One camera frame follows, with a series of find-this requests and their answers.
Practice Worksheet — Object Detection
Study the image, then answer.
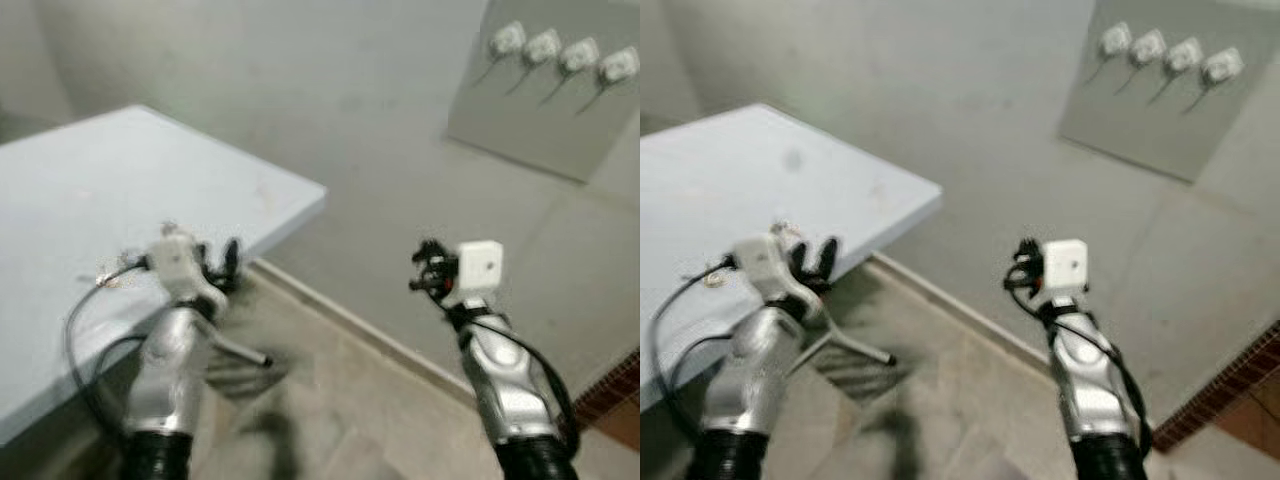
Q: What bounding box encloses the grey hook board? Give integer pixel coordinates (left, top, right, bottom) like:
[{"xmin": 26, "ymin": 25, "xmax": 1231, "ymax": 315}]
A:
[
  {"xmin": 446, "ymin": 0, "xmax": 641, "ymax": 185},
  {"xmin": 1057, "ymin": 0, "xmax": 1280, "ymax": 184}
]

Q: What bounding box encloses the white folding table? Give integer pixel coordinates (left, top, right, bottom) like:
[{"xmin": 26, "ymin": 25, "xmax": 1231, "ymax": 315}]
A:
[
  {"xmin": 0, "ymin": 104, "xmax": 330, "ymax": 447},
  {"xmin": 640, "ymin": 102, "xmax": 944, "ymax": 412}
]

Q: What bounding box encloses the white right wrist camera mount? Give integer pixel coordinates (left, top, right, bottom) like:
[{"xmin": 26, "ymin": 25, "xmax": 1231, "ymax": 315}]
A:
[
  {"xmin": 1034, "ymin": 238, "xmax": 1090, "ymax": 302},
  {"xmin": 444, "ymin": 240, "xmax": 505, "ymax": 307}
]

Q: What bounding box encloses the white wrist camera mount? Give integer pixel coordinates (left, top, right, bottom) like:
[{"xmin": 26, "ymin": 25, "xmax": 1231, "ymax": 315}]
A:
[
  {"xmin": 444, "ymin": 240, "xmax": 505, "ymax": 307},
  {"xmin": 731, "ymin": 232, "xmax": 822, "ymax": 320},
  {"xmin": 1034, "ymin": 238, "xmax": 1090, "ymax": 302},
  {"xmin": 147, "ymin": 232, "xmax": 230, "ymax": 320}
]

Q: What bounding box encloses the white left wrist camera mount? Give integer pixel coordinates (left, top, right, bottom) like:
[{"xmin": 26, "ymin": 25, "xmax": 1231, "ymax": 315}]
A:
[
  {"xmin": 147, "ymin": 232, "xmax": 230, "ymax": 320},
  {"xmin": 731, "ymin": 232, "xmax": 822, "ymax": 320}
]

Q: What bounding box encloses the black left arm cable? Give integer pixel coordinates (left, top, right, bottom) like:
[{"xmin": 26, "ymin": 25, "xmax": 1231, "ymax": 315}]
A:
[
  {"xmin": 63, "ymin": 257, "xmax": 153, "ymax": 443},
  {"xmin": 649, "ymin": 257, "xmax": 741, "ymax": 443}
]

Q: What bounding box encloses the white wall hook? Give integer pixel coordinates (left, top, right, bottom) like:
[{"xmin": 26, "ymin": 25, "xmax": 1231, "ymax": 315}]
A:
[
  {"xmin": 1112, "ymin": 28, "xmax": 1169, "ymax": 97},
  {"xmin": 574, "ymin": 46, "xmax": 641, "ymax": 117},
  {"xmin": 1085, "ymin": 21, "xmax": 1135, "ymax": 87},
  {"xmin": 539, "ymin": 37, "xmax": 602, "ymax": 107},
  {"xmin": 472, "ymin": 20, "xmax": 529, "ymax": 87},
  {"xmin": 1147, "ymin": 37, "xmax": 1205, "ymax": 107},
  {"xmin": 1181, "ymin": 46, "xmax": 1246, "ymax": 117},
  {"xmin": 504, "ymin": 28, "xmax": 565, "ymax": 97}
]

